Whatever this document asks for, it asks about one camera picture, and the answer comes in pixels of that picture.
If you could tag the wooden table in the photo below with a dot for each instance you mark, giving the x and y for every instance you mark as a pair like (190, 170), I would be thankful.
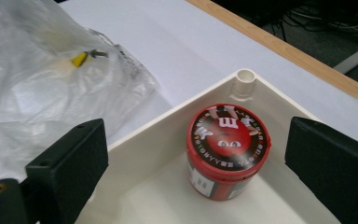
(292, 53)

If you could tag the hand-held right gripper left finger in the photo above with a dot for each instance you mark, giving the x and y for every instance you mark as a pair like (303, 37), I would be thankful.
(66, 169)

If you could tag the red candy jar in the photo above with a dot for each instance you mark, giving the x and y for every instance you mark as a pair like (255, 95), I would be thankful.
(227, 152)

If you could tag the clear plastic bag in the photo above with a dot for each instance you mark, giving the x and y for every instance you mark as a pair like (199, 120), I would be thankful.
(37, 102)

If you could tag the white plastic tray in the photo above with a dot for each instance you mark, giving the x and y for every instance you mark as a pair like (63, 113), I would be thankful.
(155, 193)

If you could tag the white metal stand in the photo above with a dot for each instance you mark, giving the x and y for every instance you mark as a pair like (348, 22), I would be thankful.
(355, 57)

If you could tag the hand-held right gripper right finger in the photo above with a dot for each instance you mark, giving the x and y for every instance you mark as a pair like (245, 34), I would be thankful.
(335, 171)

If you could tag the white paper sheet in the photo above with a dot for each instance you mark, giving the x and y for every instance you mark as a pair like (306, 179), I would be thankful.
(183, 40)

